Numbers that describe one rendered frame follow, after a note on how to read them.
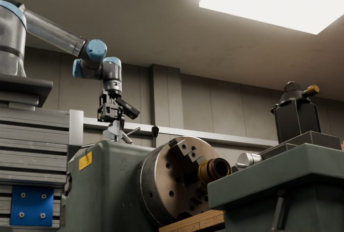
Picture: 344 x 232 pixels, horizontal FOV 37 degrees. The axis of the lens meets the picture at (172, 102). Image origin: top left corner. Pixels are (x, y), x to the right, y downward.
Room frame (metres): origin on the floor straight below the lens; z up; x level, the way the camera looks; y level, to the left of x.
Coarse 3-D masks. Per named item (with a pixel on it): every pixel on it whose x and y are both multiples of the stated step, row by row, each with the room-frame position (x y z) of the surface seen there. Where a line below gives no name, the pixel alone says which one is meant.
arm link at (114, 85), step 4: (112, 80) 1.79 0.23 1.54; (104, 84) 1.80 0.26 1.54; (108, 84) 1.79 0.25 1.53; (112, 84) 1.79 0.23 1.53; (116, 84) 1.79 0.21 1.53; (120, 84) 1.81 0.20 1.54; (104, 88) 1.80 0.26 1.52; (108, 88) 1.79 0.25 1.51; (112, 88) 1.79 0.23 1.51; (116, 88) 1.80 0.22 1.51; (120, 88) 1.81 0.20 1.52
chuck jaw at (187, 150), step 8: (168, 144) 1.59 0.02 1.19; (176, 144) 1.57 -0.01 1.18; (184, 144) 1.58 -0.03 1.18; (176, 152) 1.59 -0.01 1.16; (184, 152) 1.58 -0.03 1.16; (192, 152) 1.57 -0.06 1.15; (184, 160) 1.59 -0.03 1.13; (192, 160) 1.57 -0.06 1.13; (200, 160) 1.56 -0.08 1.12; (184, 168) 1.61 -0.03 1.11; (192, 168) 1.59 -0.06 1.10
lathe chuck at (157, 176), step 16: (192, 144) 1.65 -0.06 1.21; (208, 144) 1.69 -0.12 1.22; (160, 160) 1.57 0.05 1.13; (176, 160) 1.61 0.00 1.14; (144, 176) 1.61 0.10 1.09; (160, 176) 1.57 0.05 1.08; (176, 176) 1.60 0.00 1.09; (192, 176) 1.71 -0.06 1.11; (144, 192) 1.62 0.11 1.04; (160, 192) 1.57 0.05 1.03; (176, 192) 1.60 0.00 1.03; (160, 208) 1.60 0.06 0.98; (176, 208) 1.60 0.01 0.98; (208, 208) 1.67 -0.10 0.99
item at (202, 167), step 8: (208, 160) 1.54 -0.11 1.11; (216, 160) 1.52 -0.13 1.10; (224, 160) 1.53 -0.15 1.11; (200, 168) 1.55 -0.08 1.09; (208, 168) 1.53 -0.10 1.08; (216, 168) 1.59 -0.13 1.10; (224, 168) 1.57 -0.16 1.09; (200, 176) 1.55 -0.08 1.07; (208, 176) 1.53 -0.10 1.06; (216, 176) 1.52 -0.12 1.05; (224, 176) 1.57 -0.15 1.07
